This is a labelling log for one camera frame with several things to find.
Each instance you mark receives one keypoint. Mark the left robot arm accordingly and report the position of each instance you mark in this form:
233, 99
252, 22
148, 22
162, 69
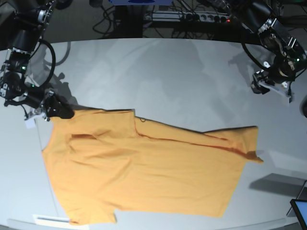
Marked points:
290, 57

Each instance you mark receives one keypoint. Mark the white power strip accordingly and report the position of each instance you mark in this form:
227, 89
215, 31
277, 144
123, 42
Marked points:
178, 16

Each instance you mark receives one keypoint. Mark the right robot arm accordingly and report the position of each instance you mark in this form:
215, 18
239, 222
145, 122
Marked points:
31, 18

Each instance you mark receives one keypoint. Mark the white label strip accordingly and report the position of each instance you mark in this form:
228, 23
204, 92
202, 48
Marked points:
39, 219

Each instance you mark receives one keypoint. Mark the yellow T-shirt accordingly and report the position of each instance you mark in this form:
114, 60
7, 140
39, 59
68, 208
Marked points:
102, 161

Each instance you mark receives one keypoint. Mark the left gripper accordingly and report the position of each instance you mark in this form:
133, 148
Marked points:
262, 84

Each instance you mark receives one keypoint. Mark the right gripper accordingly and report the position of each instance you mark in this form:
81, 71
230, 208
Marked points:
45, 104

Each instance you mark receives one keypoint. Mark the tablet screen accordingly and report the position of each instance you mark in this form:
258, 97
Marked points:
300, 209

